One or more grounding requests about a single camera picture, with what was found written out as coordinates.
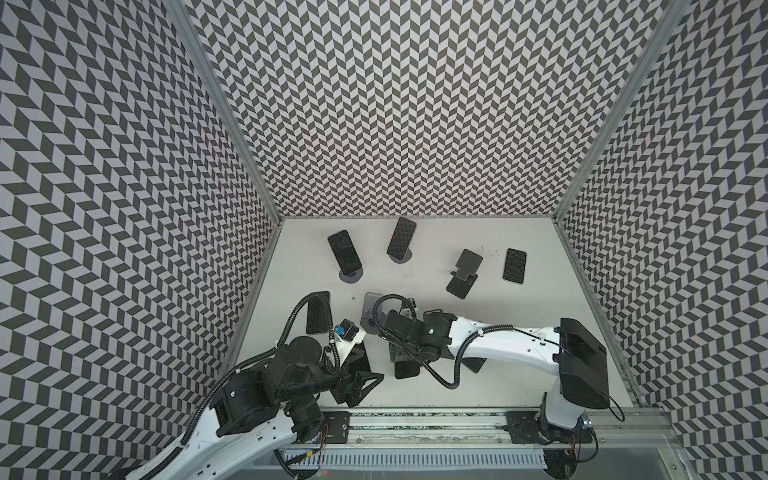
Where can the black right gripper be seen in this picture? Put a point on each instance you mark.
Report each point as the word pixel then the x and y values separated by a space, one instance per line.
pixel 397 353

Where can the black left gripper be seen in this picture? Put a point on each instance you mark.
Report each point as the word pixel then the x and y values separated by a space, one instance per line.
pixel 341 392

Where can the teal-edged phone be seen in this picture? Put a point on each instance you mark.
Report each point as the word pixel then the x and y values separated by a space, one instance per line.
pixel 316 318
pixel 401 237

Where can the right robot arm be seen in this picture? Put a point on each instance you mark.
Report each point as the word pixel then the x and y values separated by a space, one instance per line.
pixel 444 344

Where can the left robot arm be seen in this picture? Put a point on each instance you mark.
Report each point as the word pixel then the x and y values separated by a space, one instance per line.
pixel 266 402

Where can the grey round stand near left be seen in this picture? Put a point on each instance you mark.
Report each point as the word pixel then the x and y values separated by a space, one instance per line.
pixel 366 321

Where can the black flat stand front right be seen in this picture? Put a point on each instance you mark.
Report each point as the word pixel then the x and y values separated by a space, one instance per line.
pixel 474 364

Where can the black flat stand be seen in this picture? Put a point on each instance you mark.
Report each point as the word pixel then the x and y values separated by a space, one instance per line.
pixel 474 364
pixel 465 274

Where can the grey round stand far-left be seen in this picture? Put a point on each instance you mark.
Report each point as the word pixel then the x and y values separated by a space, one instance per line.
pixel 351 278

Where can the grey round stand middle back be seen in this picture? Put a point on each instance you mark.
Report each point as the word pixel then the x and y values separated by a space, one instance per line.
pixel 404 259

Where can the black flat stand back right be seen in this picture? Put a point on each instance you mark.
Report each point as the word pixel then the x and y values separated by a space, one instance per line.
pixel 465 274

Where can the purple-edged phone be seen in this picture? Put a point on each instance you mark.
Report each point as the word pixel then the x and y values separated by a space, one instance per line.
pixel 344 252

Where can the white vent strip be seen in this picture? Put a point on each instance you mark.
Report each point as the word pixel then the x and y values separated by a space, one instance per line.
pixel 425 459

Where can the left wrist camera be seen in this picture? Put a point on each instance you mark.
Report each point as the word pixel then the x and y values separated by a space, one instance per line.
pixel 348 332

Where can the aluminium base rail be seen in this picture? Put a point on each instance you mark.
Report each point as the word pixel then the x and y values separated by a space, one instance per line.
pixel 397 428

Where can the aluminium corner post left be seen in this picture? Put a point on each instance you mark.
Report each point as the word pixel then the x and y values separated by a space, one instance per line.
pixel 190 39

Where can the aluminium corner post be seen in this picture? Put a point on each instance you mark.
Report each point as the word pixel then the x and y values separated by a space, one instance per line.
pixel 190 39
pixel 660 37

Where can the aluminium corner post right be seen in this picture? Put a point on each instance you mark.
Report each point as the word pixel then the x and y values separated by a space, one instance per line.
pixel 660 37

